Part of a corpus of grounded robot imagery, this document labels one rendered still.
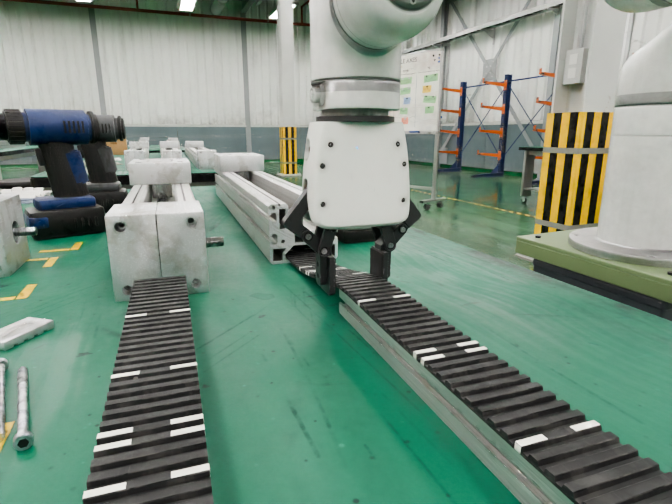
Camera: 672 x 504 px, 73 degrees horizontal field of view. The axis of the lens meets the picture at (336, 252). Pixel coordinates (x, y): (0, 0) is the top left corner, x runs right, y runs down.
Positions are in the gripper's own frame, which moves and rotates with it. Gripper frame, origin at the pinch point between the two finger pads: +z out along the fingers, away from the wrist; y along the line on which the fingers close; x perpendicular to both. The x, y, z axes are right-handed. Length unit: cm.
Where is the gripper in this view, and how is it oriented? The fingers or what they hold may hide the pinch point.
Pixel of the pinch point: (353, 271)
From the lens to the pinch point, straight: 47.7
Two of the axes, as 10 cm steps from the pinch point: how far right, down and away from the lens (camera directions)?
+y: 9.4, -0.8, 3.2
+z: 0.0, 9.7, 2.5
